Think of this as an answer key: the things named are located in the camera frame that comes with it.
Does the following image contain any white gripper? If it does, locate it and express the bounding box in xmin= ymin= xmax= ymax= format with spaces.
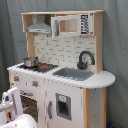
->
xmin=0 ymin=87 xmax=23 ymax=120

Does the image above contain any white toy oven door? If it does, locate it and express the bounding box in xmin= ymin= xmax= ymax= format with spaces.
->
xmin=14 ymin=87 xmax=45 ymax=128

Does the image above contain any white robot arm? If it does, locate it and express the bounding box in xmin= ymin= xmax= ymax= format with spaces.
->
xmin=0 ymin=87 xmax=38 ymax=128

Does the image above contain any wooden toy kitchen unit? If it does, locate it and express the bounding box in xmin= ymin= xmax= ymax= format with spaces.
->
xmin=8 ymin=10 xmax=115 ymax=128

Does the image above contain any left red oven knob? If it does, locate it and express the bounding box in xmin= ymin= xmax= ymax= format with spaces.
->
xmin=13 ymin=75 xmax=20 ymax=82

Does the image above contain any red oven knob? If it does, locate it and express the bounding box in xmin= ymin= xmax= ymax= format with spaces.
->
xmin=13 ymin=75 xmax=20 ymax=82
xmin=32 ymin=81 xmax=38 ymax=87

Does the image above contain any right red oven knob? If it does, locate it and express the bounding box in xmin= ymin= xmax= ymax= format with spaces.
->
xmin=32 ymin=81 xmax=38 ymax=87

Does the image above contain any silver toy cooking pot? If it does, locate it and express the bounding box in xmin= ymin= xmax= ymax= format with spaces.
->
xmin=23 ymin=57 xmax=39 ymax=67

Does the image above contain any black toy stovetop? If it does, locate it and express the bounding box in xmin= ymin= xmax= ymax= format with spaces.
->
xmin=21 ymin=62 xmax=57 ymax=73

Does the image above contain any white cabinet door with dispenser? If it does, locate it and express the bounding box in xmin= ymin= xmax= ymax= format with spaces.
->
xmin=47 ymin=86 xmax=83 ymax=128

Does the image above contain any grey toy sink basin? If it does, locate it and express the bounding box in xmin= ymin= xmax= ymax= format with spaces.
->
xmin=53 ymin=68 xmax=93 ymax=81

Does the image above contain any grey toy range hood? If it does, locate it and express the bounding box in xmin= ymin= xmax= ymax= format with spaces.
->
xmin=26 ymin=15 xmax=51 ymax=34

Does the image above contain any black toy faucet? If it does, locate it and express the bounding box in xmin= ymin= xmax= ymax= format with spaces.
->
xmin=77 ymin=50 xmax=95 ymax=70

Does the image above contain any white toy microwave door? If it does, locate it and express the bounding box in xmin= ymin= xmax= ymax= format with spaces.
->
xmin=51 ymin=14 xmax=93 ymax=39

